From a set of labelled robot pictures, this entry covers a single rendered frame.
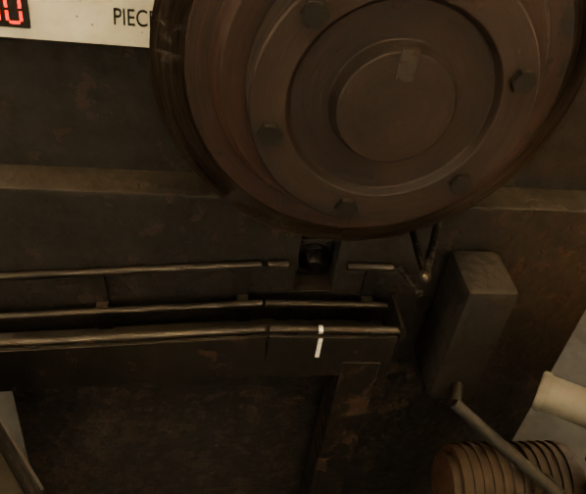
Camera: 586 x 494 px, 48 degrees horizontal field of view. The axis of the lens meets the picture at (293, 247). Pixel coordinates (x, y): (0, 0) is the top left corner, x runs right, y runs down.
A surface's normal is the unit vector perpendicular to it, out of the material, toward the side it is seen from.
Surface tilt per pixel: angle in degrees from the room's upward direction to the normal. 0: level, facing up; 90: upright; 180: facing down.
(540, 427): 0
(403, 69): 90
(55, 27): 90
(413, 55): 90
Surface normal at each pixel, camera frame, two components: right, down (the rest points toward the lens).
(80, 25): 0.10, 0.64
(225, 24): -0.78, 0.07
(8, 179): 0.12, -0.77
